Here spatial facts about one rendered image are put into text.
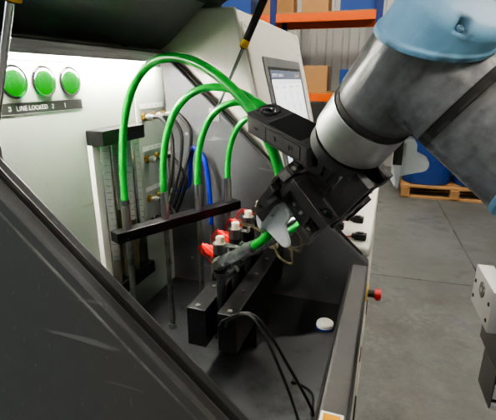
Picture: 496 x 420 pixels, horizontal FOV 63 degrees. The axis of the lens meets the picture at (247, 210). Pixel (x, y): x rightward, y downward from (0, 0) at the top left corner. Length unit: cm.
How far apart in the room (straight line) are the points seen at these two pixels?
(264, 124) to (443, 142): 21
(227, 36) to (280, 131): 65
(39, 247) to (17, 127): 32
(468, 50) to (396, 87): 5
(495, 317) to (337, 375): 39
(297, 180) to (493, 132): 20
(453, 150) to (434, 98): 4
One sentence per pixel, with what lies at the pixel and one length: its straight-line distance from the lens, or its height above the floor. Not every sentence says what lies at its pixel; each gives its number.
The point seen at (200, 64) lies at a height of 140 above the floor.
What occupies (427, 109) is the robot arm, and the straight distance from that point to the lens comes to 31.
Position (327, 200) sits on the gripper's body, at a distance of 43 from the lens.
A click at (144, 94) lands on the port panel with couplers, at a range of 101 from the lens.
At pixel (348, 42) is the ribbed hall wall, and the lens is 712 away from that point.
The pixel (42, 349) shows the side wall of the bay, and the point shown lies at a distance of 53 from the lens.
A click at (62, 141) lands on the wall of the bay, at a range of 81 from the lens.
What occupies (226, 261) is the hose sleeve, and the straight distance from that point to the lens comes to 63.
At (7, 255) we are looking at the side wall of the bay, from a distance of 50.
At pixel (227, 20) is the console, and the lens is 107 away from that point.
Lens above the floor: 138
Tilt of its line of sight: 18 degrees down
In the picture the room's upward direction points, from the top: straight up
